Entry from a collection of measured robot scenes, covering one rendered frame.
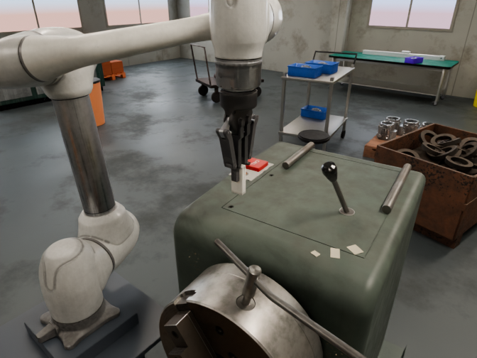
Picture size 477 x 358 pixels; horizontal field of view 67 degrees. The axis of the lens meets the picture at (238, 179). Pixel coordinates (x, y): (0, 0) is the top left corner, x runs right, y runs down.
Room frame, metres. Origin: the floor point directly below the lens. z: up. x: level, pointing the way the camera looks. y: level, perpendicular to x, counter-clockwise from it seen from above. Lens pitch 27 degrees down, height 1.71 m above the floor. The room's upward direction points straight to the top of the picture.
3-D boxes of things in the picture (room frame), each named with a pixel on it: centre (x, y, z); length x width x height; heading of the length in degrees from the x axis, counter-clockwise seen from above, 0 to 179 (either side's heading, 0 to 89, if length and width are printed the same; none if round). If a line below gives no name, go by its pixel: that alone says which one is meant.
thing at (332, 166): (0.68, -0.19, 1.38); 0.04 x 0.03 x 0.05; 147
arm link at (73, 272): (0.83, 0.50, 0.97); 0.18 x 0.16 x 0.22; 164
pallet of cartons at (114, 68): (8.68, 3.30, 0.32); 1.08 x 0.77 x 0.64; 51
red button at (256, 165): (0.98, -0.05, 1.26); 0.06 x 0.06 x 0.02; 57
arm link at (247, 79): (0.71, 0.00, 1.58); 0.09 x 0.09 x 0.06
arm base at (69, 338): (0.80, 0.52, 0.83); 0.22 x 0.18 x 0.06; 141
